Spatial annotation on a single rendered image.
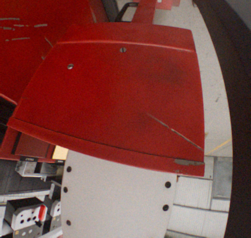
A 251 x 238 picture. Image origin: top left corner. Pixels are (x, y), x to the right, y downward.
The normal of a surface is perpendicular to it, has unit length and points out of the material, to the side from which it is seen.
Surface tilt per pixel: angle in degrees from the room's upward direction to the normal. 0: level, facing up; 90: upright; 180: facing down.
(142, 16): 90
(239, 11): 90
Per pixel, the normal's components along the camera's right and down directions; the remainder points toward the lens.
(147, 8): -0.07, -0.40
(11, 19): 0.95, 0.11
